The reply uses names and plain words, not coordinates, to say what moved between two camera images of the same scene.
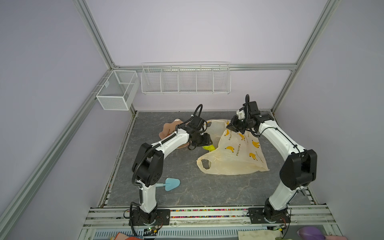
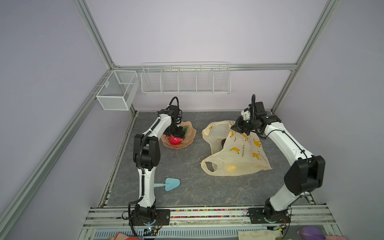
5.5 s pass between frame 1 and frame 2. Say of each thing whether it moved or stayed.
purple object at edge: stayed
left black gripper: moved
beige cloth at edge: stayed
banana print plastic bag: stayed
